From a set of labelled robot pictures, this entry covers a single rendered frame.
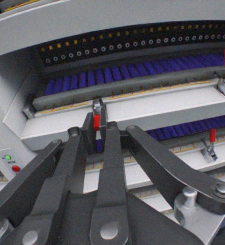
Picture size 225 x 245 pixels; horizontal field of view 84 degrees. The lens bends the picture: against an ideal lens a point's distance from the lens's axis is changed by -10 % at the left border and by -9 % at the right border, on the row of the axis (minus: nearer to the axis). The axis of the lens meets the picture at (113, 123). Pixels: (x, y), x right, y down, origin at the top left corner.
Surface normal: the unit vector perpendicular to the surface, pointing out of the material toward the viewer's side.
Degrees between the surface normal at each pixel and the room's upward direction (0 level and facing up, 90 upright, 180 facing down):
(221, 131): 19
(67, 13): 110
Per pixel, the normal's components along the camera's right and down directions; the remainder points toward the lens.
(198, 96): -0.11, -0.64
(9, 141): 0.10, 0.49
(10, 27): 0.15, 0.75
